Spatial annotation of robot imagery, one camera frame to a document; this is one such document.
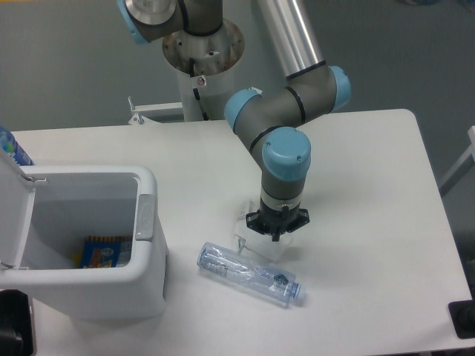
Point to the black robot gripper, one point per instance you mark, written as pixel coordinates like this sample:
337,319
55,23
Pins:
270,221

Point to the white bracket with bolt left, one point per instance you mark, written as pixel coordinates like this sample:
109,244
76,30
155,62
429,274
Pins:
162,113

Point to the white plastic trash can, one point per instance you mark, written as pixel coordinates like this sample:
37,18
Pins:
72,203

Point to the black clamp bottom right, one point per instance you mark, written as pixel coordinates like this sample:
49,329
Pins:
462,315

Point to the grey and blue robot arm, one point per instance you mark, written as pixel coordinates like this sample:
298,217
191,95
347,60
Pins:
268,126

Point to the blue patterned cylinder can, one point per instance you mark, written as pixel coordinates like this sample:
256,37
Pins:
13,149

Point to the clear plastic water bottle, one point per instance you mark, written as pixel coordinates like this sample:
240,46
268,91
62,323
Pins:
262,280

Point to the white paper tissue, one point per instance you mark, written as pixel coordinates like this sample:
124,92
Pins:
260,244

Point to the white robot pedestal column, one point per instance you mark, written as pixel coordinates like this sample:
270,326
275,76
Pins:
205,68

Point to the white metal frame right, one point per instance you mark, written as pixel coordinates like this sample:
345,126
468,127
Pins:
460,168

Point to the black device bottom left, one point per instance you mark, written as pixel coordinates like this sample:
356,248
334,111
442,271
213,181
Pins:
16,324

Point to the white trash can lid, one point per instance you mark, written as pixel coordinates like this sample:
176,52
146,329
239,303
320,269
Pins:
17,200

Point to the blue and orange snack wrapper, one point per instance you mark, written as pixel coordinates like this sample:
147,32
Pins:
104,252

